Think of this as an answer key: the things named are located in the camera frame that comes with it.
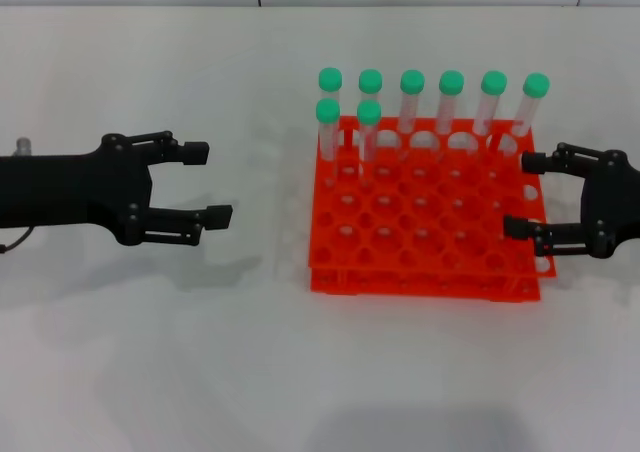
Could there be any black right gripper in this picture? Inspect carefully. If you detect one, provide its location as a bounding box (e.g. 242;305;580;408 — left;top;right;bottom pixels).
503;141;640;261

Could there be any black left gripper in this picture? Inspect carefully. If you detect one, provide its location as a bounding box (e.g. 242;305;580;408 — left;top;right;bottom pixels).
0;130;234;247

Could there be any green capped clear test tube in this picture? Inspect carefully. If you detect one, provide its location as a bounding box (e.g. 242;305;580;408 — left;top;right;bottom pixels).
434;69;466;141
471;70;509;146
357;68;384;104
497;72;552;156
356;99;383;186
317;67;344;104
315;97;342;187
396;69;426;141

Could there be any orange test tube rack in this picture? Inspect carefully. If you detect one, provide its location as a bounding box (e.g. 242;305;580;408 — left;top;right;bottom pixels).
305;115;557;303

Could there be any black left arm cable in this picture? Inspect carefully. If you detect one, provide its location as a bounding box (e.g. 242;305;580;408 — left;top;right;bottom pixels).
0;227;34;254

